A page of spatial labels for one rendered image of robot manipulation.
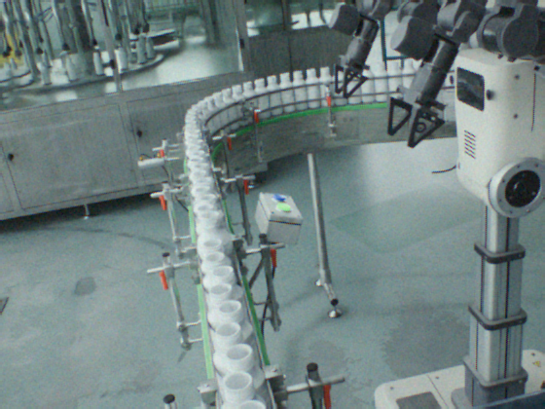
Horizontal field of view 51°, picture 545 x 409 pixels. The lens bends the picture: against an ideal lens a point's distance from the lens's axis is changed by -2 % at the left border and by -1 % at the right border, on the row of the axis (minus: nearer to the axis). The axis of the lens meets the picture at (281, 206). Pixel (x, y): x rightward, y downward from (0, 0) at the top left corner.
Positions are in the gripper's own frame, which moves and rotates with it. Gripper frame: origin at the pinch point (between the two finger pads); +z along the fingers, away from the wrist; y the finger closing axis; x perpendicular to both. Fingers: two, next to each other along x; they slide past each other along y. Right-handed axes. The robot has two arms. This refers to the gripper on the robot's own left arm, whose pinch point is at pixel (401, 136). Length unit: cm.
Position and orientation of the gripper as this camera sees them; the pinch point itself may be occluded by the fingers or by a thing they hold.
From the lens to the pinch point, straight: 118.9
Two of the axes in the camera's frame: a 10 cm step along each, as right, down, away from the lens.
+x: 8.9, 3.0, 3.5
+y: 2.3, 3.5, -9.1
